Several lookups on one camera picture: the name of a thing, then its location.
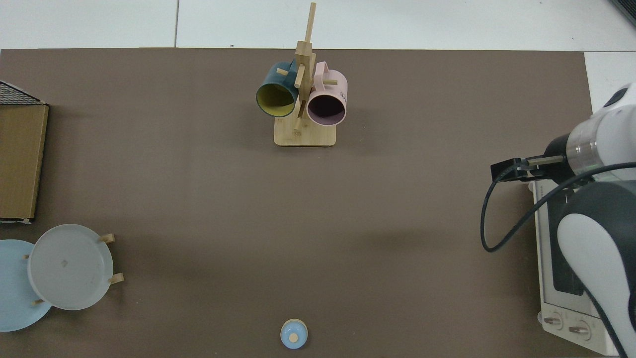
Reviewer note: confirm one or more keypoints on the wooden plate rack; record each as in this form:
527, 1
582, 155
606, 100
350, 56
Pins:
116, 278

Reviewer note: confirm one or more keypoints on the pink cup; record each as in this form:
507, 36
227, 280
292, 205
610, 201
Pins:
338, 87

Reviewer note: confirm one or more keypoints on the brown table cloth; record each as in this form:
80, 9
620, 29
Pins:
208, 209

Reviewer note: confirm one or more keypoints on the small blue round thing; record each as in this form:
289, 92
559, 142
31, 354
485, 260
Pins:
293, 333

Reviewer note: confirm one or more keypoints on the light blue plate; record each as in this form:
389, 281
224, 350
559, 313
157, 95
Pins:
15, 293

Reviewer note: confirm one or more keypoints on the dark grey panel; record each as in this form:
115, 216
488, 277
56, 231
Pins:
627, 9

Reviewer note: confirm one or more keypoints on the dark teal cup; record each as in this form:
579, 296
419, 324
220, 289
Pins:
271, 77

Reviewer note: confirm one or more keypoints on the grey plate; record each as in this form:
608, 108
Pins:
69, 268

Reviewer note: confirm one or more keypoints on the pale toaster oven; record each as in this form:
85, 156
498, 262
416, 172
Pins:
551, 298

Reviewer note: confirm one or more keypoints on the wooden cup stand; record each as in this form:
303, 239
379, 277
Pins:
304, 135

